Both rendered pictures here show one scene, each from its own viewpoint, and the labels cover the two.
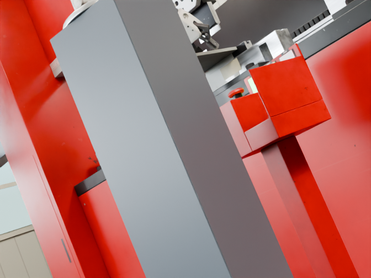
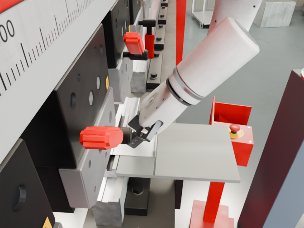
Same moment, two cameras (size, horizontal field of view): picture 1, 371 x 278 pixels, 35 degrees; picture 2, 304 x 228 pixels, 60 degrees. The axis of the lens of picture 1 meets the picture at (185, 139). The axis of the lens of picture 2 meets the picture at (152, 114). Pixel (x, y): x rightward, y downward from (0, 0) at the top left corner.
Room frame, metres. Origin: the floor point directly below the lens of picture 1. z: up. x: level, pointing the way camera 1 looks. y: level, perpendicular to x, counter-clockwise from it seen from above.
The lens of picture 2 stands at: (2.06, 0.20, 1.44)
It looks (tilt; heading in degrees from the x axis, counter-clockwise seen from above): 37 degrees down; 227
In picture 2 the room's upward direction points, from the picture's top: straight up
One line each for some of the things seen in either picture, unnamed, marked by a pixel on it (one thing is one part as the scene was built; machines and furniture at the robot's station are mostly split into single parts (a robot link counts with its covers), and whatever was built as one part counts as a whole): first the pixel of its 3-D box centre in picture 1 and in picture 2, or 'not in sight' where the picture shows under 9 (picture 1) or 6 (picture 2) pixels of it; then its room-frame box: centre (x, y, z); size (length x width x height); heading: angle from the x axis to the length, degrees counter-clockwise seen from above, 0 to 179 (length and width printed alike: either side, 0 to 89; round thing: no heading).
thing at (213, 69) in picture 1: (218, 64); (120, 150); (1.81, -0.19, 0.99); 0.14 x 0.01 x 0.03; 43
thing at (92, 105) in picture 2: not in sight; (62, 115); (1.98, -0.05, 1.26); 0.15 x 0.09 x 0.17; 43
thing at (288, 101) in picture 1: (260, 105); (229, 130); (1.29, -0.18, 0.75); 0.20 x 0.16 x 0.18; 34
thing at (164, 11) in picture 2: not in sight; (163, 15); (0.75, -1.12, 0.89); 0.30 x 0.05 x 0.03; 43
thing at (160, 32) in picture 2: not in sight; (159, 36); (1.04, -0.84, 0.89); 0.30 x 0.05 x 0.03; 43
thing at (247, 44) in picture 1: (227, 60); (117, 141); (1.80, -0.22, 0.99); 0.20 x 0.03 x 0.03; 43
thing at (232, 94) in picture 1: (237, 97); (234, 130); (1.32, -0.15, 0.79); 0.04 x 0.04 x 0.04
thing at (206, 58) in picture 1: (188, 66); (177, 148); (1.71, -0.09, 1.00); 0.26 x 0.18 x 0.01; 133
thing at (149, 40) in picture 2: not in sight; (147, 39); (1.66, -0.26, 1.20); 0.04 x 0.02 x 0.10; 133
